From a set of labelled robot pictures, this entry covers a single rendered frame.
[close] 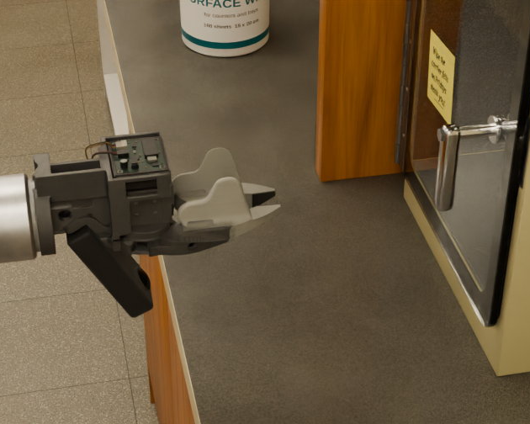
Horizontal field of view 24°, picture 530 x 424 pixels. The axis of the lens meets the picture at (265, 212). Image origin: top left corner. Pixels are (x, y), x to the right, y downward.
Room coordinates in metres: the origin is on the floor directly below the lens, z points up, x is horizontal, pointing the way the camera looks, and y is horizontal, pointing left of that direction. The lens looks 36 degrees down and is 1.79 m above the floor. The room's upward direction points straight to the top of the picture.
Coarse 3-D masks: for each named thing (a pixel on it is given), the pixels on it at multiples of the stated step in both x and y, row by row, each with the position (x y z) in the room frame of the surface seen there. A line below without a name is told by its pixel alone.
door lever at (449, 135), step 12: (492, 120) 0.94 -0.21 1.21; (444, 132) 0.93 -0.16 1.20; (456, 132) 0.93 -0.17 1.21; (468, 132) 0.93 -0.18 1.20; (480, 132) 0.94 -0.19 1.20; (492, 132) 0.94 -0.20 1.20; (444, 144) 0.93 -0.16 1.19; (456, 144) 0.93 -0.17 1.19; (444, 156) 0.93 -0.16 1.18; (456, 156) 0.93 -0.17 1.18; (444, 168) 0.93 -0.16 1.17; (456, 168) 0.93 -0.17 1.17; (444, 180) 0.93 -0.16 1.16; (444, 192) 0.93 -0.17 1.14; (444, 204) 0.93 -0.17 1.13
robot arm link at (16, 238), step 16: (0, 176) 0.87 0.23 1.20; (16, 176) 0.87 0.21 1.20; (0, 192) 0.84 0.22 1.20; (16, 192) 0.84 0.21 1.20; (32, 192) 0.85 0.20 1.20; (0, 208) 0.83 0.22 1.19; (16, 208) 0.83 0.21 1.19; (32, 208) 0.84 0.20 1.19; (0, 224) 0.82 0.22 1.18; (16, 224) 0.82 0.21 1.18; (32, 224) 0.83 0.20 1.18; (0, 240) 0.82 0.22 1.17; (16, 240) 0.82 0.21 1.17; (32, 240) 0.82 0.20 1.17; (0, 256) 0.82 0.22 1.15; (16, 256) 0.82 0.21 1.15; (32, 256) 0.83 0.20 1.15
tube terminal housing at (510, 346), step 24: (528, 168) 0.90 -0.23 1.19; (408, 192) 1.19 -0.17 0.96; (528, 192) 0.90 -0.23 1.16; (528, 216) 0.90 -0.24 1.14; (432, 240) 1.10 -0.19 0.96; (528, 240) 0.90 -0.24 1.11; (528, 264) 0.90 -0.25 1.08; (456, 288) 1.02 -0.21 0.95; (504, 288) 0.91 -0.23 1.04; (528, 288) 0.90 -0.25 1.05; (504, 312) 0.90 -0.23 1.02; (528, 312) 0.90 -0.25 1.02; (480, 336) 0.94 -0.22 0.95; (504, 336) 0.90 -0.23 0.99; (528, 336) 0.90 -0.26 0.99; (504, 360) 0.90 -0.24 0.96; (528, 360) 0.90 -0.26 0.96
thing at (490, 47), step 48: (432, 0) 1.13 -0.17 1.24; (480, 0) 1.01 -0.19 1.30; (528, 0) 0.91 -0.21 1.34; (480, 48) 1.00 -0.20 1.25; (528, 48) 0.90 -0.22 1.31; (480, 96) 0.98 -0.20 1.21; (528, 96) 0.90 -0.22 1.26; (432, 144) 1.10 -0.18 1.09; (480, 144) 0.97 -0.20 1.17; (432, 192) 1.08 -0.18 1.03; (480, 192) 0.96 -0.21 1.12; (480, 240) 0.94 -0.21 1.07; (480, 288) 0.93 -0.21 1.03
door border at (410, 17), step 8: (416, 0) 1.18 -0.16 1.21; (408, 8) 1.20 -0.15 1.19; (408, 16) 1.20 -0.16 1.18; (408, 32) 1.20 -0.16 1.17; (408, 40) 1.20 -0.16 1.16; (408, 48) 1.19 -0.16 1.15; (408, 56) 1.19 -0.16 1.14; (408, 64) 1.19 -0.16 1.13; (408, 72) 1.19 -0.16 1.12; (408, 80) 1.19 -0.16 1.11; (400, 88) 1.20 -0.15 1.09; (408, 88) 1.18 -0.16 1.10; (400, 96) 1.20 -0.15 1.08; (408, 96) 1.18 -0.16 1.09; (400, 104) 1.20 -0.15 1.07; (408, 104) 1.18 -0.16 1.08; (528, 104) 0.90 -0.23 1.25; (400, 128) 1.20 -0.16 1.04; (400, 136) 1.20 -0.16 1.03; (400, 144) 1.20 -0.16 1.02; (400, 152) 1.19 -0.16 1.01; (400, 160) 1.19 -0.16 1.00; (520, 160) 0.90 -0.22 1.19; (504, 272) 0.90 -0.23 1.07
